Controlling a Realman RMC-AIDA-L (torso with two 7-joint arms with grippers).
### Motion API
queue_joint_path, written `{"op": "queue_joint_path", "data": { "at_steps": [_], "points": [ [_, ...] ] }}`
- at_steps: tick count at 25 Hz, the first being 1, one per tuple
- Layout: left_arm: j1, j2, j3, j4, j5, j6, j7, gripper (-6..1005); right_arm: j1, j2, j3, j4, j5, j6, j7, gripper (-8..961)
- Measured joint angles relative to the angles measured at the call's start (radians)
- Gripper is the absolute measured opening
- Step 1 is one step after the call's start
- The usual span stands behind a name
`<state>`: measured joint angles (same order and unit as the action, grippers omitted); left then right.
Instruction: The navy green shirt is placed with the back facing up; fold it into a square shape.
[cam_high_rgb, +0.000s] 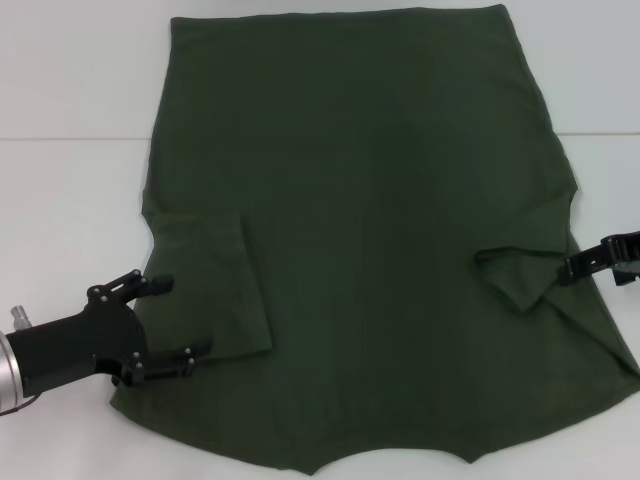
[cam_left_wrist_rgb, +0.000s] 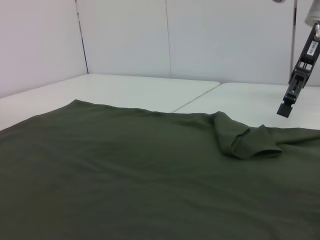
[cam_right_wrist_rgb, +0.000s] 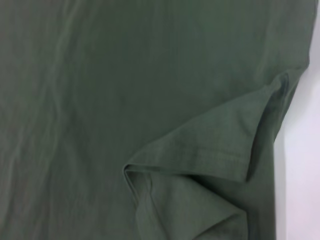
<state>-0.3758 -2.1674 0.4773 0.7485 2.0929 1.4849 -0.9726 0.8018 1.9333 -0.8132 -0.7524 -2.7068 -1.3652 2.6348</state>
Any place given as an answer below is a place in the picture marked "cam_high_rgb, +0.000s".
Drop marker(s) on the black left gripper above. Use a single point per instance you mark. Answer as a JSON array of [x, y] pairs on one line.
[[85, 345]]

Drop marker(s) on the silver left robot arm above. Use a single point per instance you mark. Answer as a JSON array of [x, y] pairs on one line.
[[7, 370]]

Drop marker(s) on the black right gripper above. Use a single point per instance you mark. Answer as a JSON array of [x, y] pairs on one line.
[[631, 265]]

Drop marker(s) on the dark green t-shirt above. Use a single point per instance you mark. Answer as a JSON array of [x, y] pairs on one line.
[[375, 200]]

